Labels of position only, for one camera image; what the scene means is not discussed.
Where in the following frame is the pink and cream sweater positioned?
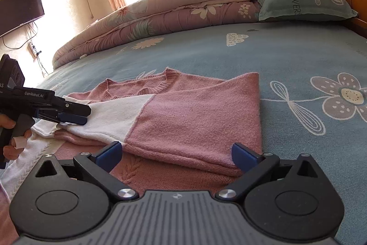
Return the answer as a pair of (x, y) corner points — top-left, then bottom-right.
(1, 68), (262, 244)

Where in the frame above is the white power strip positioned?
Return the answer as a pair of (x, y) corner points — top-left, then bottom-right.
(27, 42), (42, 60)

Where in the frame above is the teal floral bed sheet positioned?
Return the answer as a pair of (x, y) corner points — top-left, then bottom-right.
(42, 22), (366, 244)

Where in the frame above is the folded pink floral quilt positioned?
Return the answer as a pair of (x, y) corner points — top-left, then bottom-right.
(52, 0), (260, 68)

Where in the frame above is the teal flowers pillow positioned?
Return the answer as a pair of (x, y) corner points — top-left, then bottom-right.
(258, 0), (358, 22)

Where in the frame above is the television power cable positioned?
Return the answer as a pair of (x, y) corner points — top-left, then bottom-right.
(2, 22), (50, 78)

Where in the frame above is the black wall television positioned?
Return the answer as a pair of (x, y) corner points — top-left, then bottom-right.
(0, 0), (45, 37)

